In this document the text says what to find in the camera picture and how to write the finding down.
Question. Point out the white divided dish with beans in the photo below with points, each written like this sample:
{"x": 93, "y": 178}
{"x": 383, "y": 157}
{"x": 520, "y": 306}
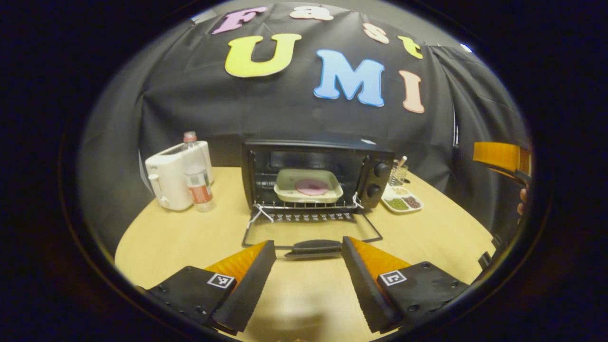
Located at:
{"x": 401, "y": 202}

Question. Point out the black electric oven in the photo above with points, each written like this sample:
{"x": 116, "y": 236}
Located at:
{"x": 304, "y": 141}

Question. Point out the pink ham slice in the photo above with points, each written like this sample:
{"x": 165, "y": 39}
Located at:
{"x": 312, "y": 187}

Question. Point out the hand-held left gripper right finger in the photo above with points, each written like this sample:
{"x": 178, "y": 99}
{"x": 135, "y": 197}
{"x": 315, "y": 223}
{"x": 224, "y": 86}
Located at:
{"x": 363, "y": 289}

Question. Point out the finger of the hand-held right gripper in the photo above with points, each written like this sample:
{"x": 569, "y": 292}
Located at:
{"x": 498, "y": 156}

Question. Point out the small ceiling light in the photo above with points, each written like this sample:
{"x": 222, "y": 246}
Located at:
{"x": 466, "y": 48}

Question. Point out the cream square plate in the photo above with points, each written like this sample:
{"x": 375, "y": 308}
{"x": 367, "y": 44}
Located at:
{"x": 285, "y": 190}

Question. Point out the white toaster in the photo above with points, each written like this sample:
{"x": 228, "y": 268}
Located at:
{"x": 166, "y": 180}

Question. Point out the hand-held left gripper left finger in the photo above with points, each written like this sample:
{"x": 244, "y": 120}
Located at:
{"x": 251, "y": 289}

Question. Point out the clear bottle with red label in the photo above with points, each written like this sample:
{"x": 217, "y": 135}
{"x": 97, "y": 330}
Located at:
{"x": 198, "y": 187}

